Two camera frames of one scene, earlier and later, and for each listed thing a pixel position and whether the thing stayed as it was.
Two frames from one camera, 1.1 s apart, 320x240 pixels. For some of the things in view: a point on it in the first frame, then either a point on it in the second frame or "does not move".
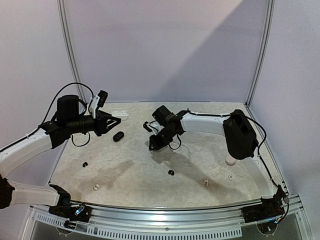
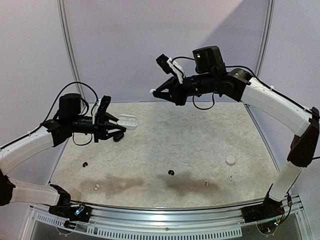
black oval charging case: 118,136 does not move
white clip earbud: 95,186 does not move
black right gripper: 158,137 -> 179,90
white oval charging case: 121,113 -> 130,122
